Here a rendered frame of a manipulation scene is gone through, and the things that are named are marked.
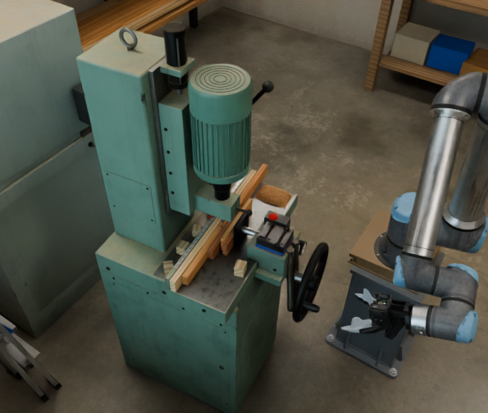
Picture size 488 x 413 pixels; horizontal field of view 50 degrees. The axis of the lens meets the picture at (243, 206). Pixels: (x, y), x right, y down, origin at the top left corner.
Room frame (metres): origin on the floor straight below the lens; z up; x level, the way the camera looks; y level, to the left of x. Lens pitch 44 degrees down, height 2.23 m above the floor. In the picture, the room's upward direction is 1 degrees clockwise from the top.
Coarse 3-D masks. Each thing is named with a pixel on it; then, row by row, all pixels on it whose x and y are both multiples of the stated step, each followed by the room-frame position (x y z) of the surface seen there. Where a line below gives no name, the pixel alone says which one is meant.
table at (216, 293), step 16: (256, 192) 1.45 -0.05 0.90; (288, 192) 1.45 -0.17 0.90; (256, 208) 1.36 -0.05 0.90; (272, 208) 1.36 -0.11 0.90; (288, 208) 1.36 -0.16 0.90; (256, 224) 1.28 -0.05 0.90; (224, 256) 1.13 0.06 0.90; (240, 256) 1.13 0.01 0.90; (208, 272) 1.06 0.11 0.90; (224, 272) 1.06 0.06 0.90; (256, 272) 1.09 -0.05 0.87; (192, 288) 0.99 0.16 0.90; (208, 288) 0.99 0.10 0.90; (224, 288) 0.99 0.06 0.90; (240, 288) 1.00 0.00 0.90; (192, 304) 0.95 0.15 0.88; (208, 304) 0.93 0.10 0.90; (224, 304) 0.94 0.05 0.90; (224, 320) 0.90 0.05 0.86
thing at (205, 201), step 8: (208, 184) 1.30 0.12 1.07; (200, 192) 1.26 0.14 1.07; (208, 192) 1.26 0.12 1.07; (200, 200) 1.24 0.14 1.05; (208, 200) 1.22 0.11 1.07; (216, 200) 1.22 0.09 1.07; (232, 200) 1.22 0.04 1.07; (200, 208) 1.24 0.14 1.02; (208, 208) 1.22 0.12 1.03; (216, 208) 1.21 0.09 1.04; (224, 208) 1.20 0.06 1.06; (232, 208) 1.20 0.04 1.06; (216, 216) 1.21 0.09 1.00; (224, 216) 1.20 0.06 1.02; (232, 216) 1.20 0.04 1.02
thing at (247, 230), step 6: (246, 216) 1.23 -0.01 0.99; (240, 222) 1.20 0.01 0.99; (246, 222) 1.23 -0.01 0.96; (234, 228) 1.17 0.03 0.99; (240, 228) 1.19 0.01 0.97; (246, 228) 1.20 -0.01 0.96; (234, 234) 1.17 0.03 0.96; (240, 234) 1.19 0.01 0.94; (252, 234) 1.18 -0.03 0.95; (234, 240) 1.17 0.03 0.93; (240, 240) 1.19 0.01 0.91
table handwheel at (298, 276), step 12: (324, 252) 1.20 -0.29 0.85; (312, 264) 1.06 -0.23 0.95; (324, 264) 1.20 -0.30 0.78; (300, 276) 1.11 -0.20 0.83; (312, 276) 1.08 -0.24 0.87; (300, 288) 1.00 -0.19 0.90; (312, 288) 1.06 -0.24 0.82; (300, 300) 0.98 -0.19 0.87; (312, 300) 1.11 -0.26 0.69; (300, 312) 0.97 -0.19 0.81
